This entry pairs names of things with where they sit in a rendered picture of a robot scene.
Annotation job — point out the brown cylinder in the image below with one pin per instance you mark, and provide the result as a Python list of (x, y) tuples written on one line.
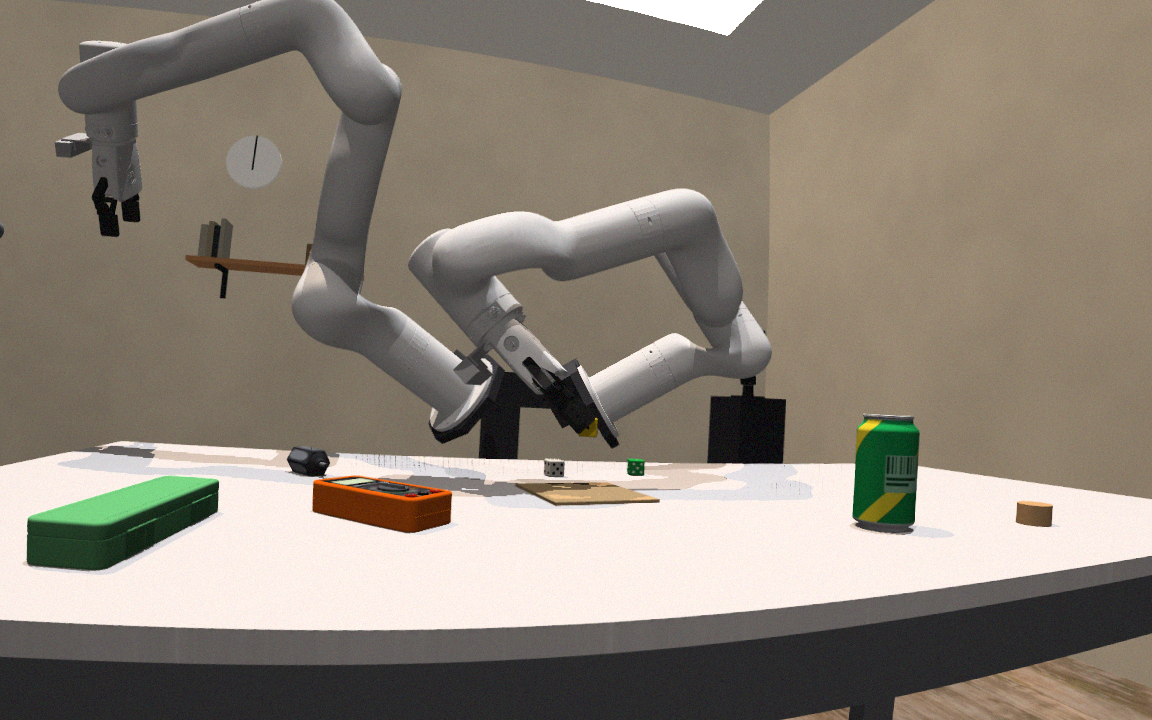
[(1034, 513)]

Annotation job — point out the green pencil case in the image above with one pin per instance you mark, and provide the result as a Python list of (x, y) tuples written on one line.
[(101, 531)]

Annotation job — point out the orange multimeter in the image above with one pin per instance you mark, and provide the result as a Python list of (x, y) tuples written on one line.
[(392, 505)]

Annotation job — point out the tan flat mat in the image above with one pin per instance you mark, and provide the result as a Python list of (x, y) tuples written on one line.
[(565, 494)]

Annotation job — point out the green soda can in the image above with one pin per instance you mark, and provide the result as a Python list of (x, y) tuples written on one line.
[(886, 470)]

